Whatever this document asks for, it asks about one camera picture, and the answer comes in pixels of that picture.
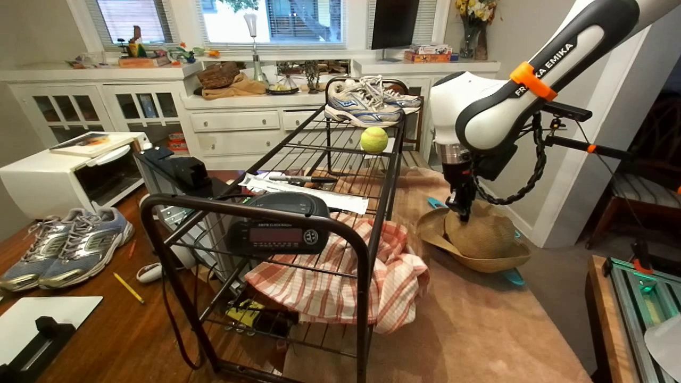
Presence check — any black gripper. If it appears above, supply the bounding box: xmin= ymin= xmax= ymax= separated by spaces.
xmin=443 ymin=163 xmax=476 ymax=213

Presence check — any brown straw hat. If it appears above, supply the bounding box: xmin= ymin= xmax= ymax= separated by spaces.
xmin=418 ymin=201 xmax=529 ymax=274

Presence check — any black clock radio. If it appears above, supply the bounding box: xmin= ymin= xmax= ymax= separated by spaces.
xmin=226 ymin=191 xmax=331 ymax=256

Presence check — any grey sneaker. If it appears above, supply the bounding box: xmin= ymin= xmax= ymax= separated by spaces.
xmin=0 ymin=220 xmax=71 ymax=292
xmin=39 ymin=206 xmax=135 ymax=289

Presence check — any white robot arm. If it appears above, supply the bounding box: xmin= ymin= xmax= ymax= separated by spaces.
xmin=429 ymin=0 xmax=678 ymax=222

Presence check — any wooden chair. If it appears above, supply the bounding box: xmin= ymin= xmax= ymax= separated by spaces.
xmin=588 ymin=91 xmax=681 ymax=246

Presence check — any yellow flower bouquet vase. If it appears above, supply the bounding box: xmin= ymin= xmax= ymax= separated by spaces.
xmin=455 ymin=0 xmax=499 ymax=62

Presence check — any black metal wire rack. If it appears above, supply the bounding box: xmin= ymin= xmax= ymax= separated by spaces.
xmin=141 ymin=78 xmax=421 ymax=383

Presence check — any orange box on shelf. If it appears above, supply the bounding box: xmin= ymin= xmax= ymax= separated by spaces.
xmin=403 ymin=45 xmax=453 ymax=63

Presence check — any left grey sneaker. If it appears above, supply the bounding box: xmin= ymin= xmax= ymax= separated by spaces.
xmin=0 ymin=220 xmax=71 ymax=292

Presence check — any white paper sheet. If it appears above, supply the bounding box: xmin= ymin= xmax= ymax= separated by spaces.
xmin=0 ymin=294 xmax=105 ymax=367

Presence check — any black monitor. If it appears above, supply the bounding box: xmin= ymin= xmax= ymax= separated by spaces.
xmin=370 ymin=0 xmax=420 ymax=49

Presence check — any yellow tennis ball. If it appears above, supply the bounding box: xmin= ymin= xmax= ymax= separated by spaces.
xmin=359 ymin=128 xmax=389 ymax=154

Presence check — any yellow pencil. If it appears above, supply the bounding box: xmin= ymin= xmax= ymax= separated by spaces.
xmin=112 ymin=272 xmax=144 ymax=305

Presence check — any white window cabinet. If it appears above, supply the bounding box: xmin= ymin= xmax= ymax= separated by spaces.
xmin=0 ymin=60 xmax=502 ymax=172

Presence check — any black cable chain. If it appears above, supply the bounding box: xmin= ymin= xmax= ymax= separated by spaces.
xmin=475 ymin=112 xmax=552 ymax=209

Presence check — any white sneaker on rack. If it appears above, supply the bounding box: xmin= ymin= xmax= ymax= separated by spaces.
xmin=323 ymin=77 xmax=421 ymax=128

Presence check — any red white striped cloth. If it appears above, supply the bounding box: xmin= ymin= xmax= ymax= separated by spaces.
xmin=245 ymin=222 xmax=428 ymax=333

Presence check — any right grey sneaker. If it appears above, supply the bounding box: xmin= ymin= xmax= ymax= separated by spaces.
xmin=39 ymin=206 xmax=135 ymax=289

